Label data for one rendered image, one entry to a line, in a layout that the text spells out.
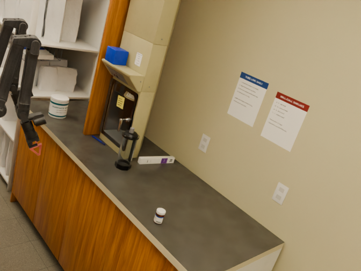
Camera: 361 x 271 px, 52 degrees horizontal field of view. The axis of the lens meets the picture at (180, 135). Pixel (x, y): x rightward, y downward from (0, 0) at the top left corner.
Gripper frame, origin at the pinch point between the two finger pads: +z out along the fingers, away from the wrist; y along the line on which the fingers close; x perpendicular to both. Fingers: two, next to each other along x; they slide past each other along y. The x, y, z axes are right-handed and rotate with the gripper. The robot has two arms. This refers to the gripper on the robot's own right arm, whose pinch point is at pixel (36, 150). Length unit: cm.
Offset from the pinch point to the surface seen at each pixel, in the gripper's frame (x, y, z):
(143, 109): -68, 1, -1
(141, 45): -77, 10, -38
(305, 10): -148, -51, -54
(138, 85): -67, 0, -19
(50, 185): 0, 32, 49
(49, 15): -47, 127, -41
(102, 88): -53, 36, -7
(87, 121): -38, 35, 12
